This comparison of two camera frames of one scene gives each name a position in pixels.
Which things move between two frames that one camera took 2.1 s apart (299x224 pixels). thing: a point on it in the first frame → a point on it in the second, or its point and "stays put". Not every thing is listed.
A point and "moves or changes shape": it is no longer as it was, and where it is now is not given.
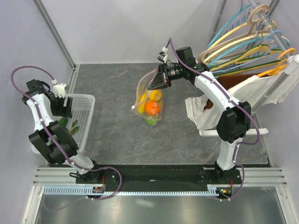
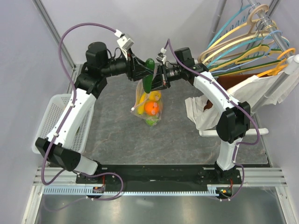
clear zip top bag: [148, 103] stays put
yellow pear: [155, 95] stays put
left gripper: [63, 111] → [135, 67]
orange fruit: [152, 108] stays put
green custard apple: [150, 122] stays put
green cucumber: [63, 121] moves or changes shape
